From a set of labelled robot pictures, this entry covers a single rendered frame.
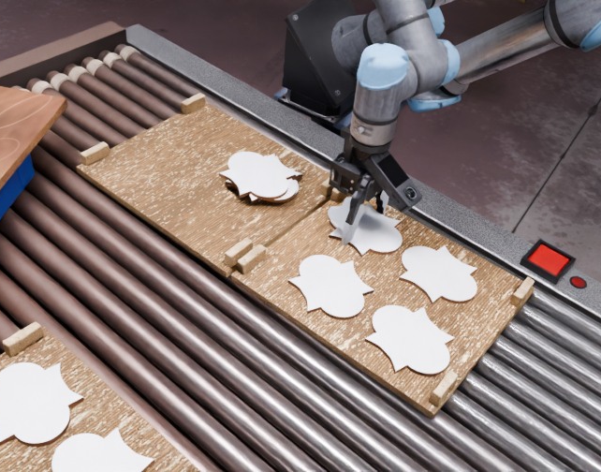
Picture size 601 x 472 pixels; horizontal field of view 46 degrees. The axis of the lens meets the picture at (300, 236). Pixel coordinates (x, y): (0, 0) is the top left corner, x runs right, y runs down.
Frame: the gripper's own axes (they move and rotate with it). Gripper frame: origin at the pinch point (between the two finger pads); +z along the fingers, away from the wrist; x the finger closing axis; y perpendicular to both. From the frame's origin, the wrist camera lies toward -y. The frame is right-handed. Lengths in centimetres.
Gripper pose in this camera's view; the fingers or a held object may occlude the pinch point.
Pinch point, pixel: (365, 228)
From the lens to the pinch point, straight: 133.4
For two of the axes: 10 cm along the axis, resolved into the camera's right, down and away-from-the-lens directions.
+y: -7.8, -4.6, 4.2
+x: -6.2, 4.9, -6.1
